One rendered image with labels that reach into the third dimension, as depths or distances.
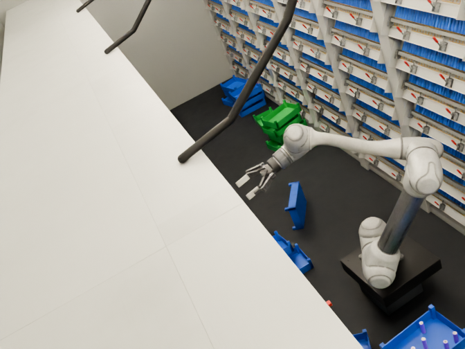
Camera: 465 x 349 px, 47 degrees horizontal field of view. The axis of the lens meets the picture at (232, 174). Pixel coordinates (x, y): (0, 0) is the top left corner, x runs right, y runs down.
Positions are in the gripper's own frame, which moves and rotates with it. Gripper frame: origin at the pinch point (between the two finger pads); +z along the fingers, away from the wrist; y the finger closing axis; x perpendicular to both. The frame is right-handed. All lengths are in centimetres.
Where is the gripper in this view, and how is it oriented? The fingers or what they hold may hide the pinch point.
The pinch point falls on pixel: (243, 190)
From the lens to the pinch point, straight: 252.4
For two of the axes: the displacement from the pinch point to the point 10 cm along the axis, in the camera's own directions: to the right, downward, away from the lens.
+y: -3.5, -4.0, 8.5
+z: -7.7, 6.3, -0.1
